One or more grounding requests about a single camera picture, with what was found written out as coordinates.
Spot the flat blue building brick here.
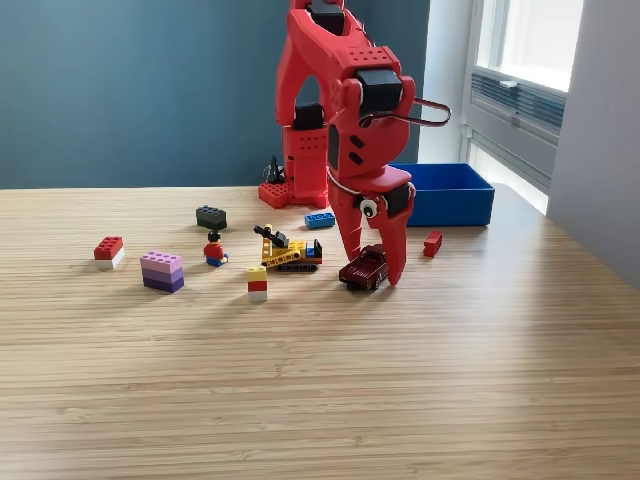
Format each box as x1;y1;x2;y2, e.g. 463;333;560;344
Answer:
304;212;337;231

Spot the yellow red white brick stack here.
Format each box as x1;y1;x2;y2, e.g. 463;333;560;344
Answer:
246;265;269;303

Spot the black building brick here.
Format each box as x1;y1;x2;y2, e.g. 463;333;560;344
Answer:
195;204;228;232

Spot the grey window vent grille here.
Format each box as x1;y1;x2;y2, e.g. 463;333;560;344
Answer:
470;69;566;134

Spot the small yellow toy digger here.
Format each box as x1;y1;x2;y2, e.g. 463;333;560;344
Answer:
252;223;324;274

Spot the red and white brick stack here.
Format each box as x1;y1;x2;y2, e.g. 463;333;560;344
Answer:
93;235;126;271

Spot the dark red toy car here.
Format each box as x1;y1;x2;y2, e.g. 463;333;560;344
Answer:
338;243;391;292

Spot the blue plastic bin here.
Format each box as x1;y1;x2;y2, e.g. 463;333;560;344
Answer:
388;162;496;228

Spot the toy figure red shirt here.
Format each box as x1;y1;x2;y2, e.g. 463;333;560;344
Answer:
202;229;230;269

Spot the pink and purple brick stack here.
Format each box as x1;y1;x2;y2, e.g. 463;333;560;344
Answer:
139;250;186;295

